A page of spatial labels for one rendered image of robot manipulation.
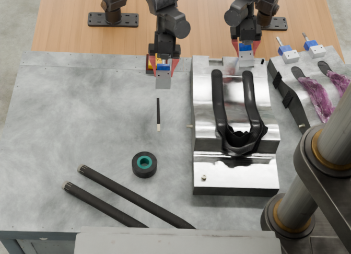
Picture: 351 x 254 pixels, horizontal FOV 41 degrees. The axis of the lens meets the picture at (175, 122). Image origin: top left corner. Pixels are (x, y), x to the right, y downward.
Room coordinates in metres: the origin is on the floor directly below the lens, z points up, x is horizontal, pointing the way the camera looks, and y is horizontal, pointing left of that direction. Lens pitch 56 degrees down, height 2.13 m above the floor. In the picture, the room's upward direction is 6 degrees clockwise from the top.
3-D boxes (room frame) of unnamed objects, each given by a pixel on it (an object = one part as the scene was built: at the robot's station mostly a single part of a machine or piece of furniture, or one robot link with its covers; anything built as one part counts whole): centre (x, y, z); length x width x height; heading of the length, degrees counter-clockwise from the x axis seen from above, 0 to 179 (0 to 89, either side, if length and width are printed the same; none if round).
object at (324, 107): (1.01, -0.53, 0.90); 0.26 x 0.18 x 0.08; 22
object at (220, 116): (0.92, -0.19, 0.92); 0.35 x 0.16 x 0.09; 5
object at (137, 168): (0.72, 0.08, 0.82); 0.08 x 0.08 x 0.04
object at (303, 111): (1.01, -0.54, 0.86); 0.50 x 0.26 x 0.11; 22
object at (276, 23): (1.43, -0.31, 0.84); 0.20 x 0.07 x 0.08; 96
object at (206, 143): (0.90, -0.19, 0.87); 0.50 x 0.26 x 0.14; 5
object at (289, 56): (1.24, -0.38, 0.86); 0.13 x 0.05 x 0.05; 22
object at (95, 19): (1.36, 0.29, 0.84); 0.20 x 0.07 x 0.08; 96
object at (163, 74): (1.02, 0.06, 0.94); 0.13 x 0.05 x 0.05; 5
